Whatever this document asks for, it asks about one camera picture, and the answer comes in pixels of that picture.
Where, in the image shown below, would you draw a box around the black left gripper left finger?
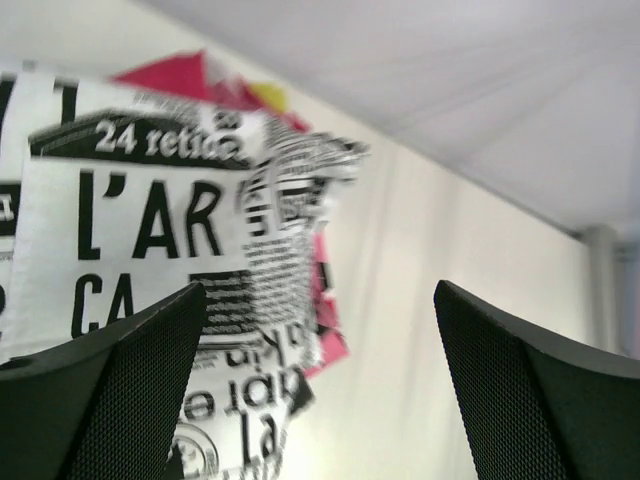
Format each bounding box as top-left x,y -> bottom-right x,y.
1,282 -> 205,479

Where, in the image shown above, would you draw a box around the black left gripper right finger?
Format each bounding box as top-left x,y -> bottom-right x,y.
434,280 -> 639,480

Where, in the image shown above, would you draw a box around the white newspaper print trousers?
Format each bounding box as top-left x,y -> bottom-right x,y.
1,72 -> 367,479

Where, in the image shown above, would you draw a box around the pink camouflage trousers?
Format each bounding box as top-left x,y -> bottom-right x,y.
112,50 -> 349,377

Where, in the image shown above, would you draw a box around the lime green trousers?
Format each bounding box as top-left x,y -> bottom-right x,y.
249,82 -> 289,114

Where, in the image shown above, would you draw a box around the aluminium frame post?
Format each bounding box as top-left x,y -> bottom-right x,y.
580,224 -> 639,357

